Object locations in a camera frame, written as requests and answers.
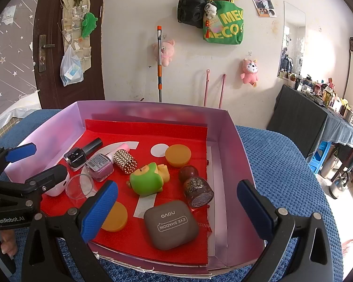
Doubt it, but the blue knitted table cover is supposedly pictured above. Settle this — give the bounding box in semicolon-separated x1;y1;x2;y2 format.
0;110;344;281

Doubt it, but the beige hanging door organizer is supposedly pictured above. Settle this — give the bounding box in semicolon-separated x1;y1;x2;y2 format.
61;0;92;72

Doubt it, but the person's left hand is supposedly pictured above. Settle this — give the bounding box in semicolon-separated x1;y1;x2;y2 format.
0;230;18;257

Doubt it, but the pink stick right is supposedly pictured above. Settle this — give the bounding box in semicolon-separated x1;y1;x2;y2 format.
219;74;227;109

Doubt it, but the pink stick left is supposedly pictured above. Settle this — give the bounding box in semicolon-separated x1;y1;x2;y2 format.
203;69;210;107

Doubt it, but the pink pig plush left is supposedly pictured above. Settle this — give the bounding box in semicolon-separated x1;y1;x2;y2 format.
152;39;175;67

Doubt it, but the pink plush toy right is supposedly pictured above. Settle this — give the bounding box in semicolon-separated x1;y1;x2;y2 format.
240;59;258;87

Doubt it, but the green tote bag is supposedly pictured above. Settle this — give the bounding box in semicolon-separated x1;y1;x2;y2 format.
203;0;244;45

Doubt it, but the black nail polish bottle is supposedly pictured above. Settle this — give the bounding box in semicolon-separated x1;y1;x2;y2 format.
63;137;103;171

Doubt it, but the metal door handle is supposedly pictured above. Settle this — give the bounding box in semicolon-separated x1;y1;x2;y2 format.
38;34;55;73

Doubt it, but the purple cardboard tray box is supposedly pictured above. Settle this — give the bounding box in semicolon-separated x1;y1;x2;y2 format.
5;101;265;279

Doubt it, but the black covered side table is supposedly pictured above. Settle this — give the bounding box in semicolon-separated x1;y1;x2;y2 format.
266;85;353;161

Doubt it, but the white plastic bag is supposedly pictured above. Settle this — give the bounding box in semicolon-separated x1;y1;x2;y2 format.
60;45;83;87

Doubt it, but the green duck toy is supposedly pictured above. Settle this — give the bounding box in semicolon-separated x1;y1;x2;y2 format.
127;162;170;197

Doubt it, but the pink round My Melody device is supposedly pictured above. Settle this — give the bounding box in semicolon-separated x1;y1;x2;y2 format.
45;172;70;197

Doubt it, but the small white plush keychain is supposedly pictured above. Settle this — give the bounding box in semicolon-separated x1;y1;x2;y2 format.
204;3;217;20

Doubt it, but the glitter bottle red round cap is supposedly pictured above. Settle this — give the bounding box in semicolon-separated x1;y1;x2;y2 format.
178;165;214;209

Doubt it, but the brown eye shadow case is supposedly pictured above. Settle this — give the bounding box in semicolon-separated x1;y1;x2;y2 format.
144;200;199;250

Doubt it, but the black backpack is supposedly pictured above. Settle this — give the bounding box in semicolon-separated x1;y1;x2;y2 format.
177;0;208;29

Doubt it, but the photo poster on wall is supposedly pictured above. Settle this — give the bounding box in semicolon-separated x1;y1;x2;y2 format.
253;0;277;18

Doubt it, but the pink cap nail polish bottle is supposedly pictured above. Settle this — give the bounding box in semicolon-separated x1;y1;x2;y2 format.
85;143;130;182

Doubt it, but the mop handle orange grip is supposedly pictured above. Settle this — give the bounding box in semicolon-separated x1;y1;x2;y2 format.
157;26;162;102

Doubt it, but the blue plastic stool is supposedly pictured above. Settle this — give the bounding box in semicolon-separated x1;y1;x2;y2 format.
309;141;332;174

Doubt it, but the green dinosaur plush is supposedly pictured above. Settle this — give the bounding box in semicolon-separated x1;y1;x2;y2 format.
81;12;98;38

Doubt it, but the dark brown door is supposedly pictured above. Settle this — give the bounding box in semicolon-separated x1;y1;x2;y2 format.
33;0;104;109

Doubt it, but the red paper bag liner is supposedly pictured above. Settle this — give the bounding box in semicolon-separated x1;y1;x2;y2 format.
40;118;212;266

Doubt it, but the pink stick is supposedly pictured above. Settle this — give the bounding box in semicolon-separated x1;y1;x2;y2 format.
203;69;210;107
219;74;227;109

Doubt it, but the wall mirror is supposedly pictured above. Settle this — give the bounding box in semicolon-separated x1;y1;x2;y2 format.
278;1;306;79

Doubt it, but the metal kettle on floor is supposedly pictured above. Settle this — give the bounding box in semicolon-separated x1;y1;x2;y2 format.
329;171;350;199

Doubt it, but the clear plastic cup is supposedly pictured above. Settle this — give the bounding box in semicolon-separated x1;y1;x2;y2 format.
65;174;97;208

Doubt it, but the orange round soap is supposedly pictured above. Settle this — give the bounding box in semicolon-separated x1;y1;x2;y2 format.
101;201;128;232
165;144;192;167

